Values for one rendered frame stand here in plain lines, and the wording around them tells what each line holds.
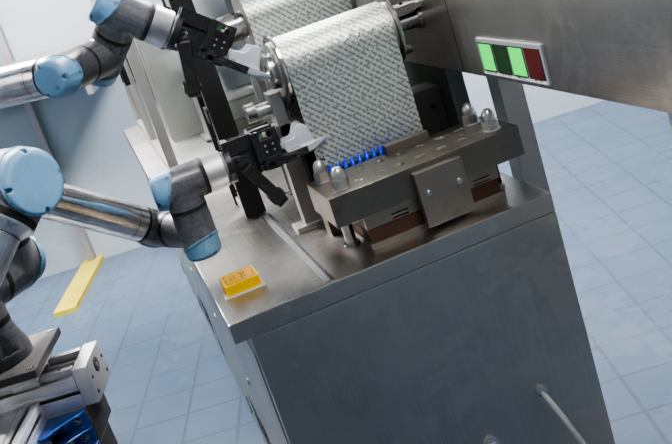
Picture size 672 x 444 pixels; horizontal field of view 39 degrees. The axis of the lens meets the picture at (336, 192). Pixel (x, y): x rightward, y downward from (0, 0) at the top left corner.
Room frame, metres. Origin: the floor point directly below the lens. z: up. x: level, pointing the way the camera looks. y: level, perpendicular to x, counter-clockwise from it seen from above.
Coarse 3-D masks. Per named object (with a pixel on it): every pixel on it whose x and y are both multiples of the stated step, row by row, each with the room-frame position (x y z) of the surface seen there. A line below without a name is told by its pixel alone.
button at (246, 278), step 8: (232, 272) 1.77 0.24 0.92; (240, 272) 1.76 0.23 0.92; (248, 272) 1.74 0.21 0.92; (256, 272) 1.73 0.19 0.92; (224, 280) 1.74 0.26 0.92; (232, 280) 1.73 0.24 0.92; (240, 280) 1.71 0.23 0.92; (248, 280) 1.71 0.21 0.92; (256, 280) 1.72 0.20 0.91; (224, 288) 1.71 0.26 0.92; (232, 288) 1.71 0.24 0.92; (240, 288) 1.71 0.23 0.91; (248, 288) 1.71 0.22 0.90
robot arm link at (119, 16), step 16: (96, 0) 1.84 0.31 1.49; (112, 0) 1.84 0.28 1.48; (128, 0) 1.85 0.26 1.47; (144, 0) 1.88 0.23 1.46; (96, 16) 1.84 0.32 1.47; (112, 16) 1.84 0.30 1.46; (128, 16) 1.84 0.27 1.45; (144, 16) 1.85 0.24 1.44; (112, 32) 1.85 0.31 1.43; (128, 32) 1.86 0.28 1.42; (144, 32) 1.85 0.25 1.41
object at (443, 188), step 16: (448, 160) 1.72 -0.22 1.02; (416, 176) 1.70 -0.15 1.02; (432, 176) 1.71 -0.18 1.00; (448, 176) 1.72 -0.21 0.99; (464, 176) 1.72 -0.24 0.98; (416, 192) 1.72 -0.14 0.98; (432, 192) 1.71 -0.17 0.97; (448, 192) 1.71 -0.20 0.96; (464, 192) 1.72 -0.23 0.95; (432, 208) 1.71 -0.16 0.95; (448, 208) 1.71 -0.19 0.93; (464, 208) 1.72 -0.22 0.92; (432, 224) 1.70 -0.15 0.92
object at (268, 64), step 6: (264, 54) 1.95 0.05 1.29; (270, 54) 1.94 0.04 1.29; (264, 60) 1.93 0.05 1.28; (270, 60) 1.92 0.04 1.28; (264, 66) 1.95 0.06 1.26; (270, 66) 1.91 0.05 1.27; (276, 66) 1.91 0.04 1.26; (270, 72) 1.91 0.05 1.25; (276, 72) 1.91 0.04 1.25; (270, 78) 1.93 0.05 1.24; (276, 78) 1.91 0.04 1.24; (270, 84) 1.95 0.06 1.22; (276, 84) 1.92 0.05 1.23
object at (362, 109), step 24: (360, 72) 1.92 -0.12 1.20; (384, 72) 1.93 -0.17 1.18; (312, 96) 1.90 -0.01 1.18; (336, 96) 1.91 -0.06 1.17; (360, 96) 1.92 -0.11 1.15; (384, 96) 1.93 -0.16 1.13; (408, 96) 1.94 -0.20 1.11; (312, 120) 1.89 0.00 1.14; (336, 120) 1.90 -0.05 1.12; (360, 120) 1.91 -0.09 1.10; (384, 120) 1.92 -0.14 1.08; (408, 120) 1.93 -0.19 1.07; (336, 144) 1.90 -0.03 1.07; (360, 144) 1.91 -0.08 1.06
